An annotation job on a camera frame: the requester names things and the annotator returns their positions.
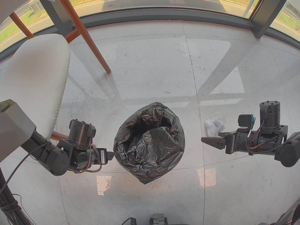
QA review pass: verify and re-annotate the black plastic bag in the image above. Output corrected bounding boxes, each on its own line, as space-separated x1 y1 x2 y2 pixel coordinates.
113 101 185 185

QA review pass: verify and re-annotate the white cushioned wooden chair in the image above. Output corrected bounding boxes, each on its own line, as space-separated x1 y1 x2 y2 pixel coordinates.
0 0 111 149

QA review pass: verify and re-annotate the crumpled white paper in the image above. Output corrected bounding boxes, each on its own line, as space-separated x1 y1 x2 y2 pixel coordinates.
205 117 225 137

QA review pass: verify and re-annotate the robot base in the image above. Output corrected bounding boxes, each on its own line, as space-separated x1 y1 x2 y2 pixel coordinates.
149 213 168 225

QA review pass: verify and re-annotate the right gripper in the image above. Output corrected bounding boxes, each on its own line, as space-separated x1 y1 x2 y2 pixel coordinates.
201 131 258 155

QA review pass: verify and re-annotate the window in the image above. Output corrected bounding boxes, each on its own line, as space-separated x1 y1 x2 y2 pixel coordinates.
0 0 300 61

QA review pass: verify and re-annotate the black cable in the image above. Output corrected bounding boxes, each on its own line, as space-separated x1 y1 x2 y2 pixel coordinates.
0 142 51 195
120 217 137 225
12 194 24 211

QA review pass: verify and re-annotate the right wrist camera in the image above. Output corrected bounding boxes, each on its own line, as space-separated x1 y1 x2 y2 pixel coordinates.
237 114 256 133

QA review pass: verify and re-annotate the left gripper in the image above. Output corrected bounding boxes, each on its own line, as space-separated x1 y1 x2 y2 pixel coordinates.
90 148 108 166

